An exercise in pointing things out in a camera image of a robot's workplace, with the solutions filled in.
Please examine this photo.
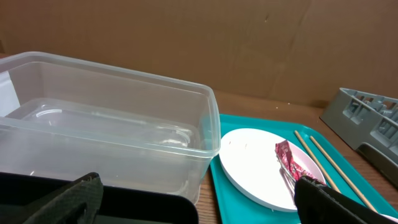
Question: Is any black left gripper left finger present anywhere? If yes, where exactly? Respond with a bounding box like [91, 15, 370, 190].
[1, 172, 103, 223]

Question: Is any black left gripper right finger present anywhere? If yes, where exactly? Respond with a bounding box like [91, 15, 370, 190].
[294, 177, 395, 224]

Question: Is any wooden chopstick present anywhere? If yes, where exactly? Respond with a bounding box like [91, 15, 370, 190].
[310, 136, 377, 213]
[294, 130, 341, 193]

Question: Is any red snack wrapper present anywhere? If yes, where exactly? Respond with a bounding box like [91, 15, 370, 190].
[275, 140, 318, 198]

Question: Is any grey dishwasher rack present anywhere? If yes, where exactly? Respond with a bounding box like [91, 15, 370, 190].
[320, 88, 397, 187]

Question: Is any teal serving tray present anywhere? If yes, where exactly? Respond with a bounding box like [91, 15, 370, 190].
[211, 114, 397, 224]

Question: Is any black tray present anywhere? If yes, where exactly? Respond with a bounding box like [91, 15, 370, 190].
[0, 172, 200, 224]

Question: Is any white round plate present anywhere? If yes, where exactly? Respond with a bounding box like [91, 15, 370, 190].
[218, 128, 326, 213]

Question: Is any clear plastic bin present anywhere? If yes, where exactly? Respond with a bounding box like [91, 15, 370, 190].
[1, 52, 221, 203]

